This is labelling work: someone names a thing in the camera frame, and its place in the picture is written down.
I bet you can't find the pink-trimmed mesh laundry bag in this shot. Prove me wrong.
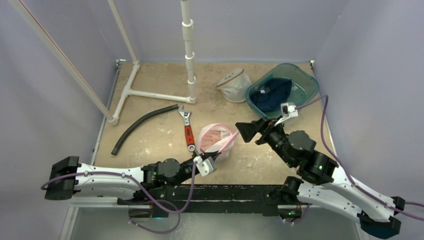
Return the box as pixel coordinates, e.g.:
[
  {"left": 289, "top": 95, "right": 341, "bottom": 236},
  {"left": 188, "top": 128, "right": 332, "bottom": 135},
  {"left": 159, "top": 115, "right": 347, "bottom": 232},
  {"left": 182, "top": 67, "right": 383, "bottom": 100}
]
[{"left": 195, "top": 123, "right": 239, "bottom": 162}]

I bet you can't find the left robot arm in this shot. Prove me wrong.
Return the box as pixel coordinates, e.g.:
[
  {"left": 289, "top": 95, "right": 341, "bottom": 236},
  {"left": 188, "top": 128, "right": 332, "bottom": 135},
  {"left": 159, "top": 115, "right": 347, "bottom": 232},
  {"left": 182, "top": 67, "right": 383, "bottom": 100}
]
[{"left": 41, "top": 151, "right": 221, "bottom": 205}]

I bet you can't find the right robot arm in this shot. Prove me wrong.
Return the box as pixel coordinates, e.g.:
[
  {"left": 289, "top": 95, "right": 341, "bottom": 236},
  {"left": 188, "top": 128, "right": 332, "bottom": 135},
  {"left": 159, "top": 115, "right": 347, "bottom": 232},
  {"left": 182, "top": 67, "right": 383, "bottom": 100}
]
[{"left": 235, "top": 118, "right": 406, "bottom": 240}]

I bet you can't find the dark blue garment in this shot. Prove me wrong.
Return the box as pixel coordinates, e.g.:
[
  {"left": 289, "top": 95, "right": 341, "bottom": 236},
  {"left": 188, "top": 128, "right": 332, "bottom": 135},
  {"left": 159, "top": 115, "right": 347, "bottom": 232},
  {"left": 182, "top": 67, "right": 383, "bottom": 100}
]
[{"left": 249, "top": 77, "right": 293, "bottom": 113}]

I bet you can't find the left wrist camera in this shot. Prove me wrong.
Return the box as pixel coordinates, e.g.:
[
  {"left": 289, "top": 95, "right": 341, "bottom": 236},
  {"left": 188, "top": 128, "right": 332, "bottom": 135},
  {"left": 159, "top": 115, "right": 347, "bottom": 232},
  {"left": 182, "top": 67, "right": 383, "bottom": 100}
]
[{"left": 193, "top": 155, "right": 217, "bottom": 177}]

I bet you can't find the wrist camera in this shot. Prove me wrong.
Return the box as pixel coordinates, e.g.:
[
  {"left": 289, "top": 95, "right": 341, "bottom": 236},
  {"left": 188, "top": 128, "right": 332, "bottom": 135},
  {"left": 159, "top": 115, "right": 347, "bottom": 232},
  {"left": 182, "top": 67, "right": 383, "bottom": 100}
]
[
  {"left": 193, "top": 155, "right": 217, "bottom": 177},
  {"left": 274, "top": 102, "right": 299, "bottom": 127}
]

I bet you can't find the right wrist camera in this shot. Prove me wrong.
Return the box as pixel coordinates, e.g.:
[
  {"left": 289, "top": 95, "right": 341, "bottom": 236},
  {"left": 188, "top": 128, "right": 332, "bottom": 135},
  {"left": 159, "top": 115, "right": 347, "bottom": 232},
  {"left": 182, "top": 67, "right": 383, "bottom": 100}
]
[{"left": 274, "top": 102, "right": 299, "bottom": 127}]

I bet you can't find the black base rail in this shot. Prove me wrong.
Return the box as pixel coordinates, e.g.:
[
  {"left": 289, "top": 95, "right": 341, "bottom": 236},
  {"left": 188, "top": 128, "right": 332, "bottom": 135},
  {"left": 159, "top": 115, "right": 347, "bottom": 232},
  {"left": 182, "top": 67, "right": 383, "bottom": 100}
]
[{"left": 128, "top": 184, "right": 299, "bottom": 217}]

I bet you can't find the red-handled adjustable wrench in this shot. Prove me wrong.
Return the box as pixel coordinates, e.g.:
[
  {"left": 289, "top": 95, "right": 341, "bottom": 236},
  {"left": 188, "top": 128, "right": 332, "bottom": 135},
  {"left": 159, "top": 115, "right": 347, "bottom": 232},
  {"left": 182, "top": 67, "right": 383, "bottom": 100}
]
[{"left": 178, "top": 105, "right": 196, "bottom": 153}]

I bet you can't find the black foam hose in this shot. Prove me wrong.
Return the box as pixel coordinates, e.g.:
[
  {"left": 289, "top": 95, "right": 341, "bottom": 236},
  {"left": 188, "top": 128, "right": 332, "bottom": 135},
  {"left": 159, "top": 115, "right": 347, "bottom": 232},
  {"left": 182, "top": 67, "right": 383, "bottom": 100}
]
[{"left": 110, "top": 103, "right": 180, "bottom": 157}]

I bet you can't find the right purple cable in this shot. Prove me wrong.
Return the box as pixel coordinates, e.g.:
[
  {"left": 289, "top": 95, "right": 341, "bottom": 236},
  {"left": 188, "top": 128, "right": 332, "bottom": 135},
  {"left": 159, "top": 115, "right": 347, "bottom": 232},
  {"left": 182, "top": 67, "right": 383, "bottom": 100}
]
[{"left": 294, "top": 94, "right": 424, "bottom": 222}]

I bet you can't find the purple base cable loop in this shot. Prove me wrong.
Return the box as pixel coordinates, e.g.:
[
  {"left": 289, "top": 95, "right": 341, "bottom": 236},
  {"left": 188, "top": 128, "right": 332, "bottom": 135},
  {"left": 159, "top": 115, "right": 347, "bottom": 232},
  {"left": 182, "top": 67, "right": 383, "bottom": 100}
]
[{"left": 127, "top": 198, "right": 182, "bottom": 235}]

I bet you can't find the white PVC pipe frame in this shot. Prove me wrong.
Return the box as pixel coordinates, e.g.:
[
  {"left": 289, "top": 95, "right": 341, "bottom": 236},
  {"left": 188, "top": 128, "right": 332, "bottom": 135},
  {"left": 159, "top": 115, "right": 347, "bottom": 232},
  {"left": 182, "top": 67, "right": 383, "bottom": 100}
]
[{"left": 9, "top": 0, "right": 197, "bottom": 126}]

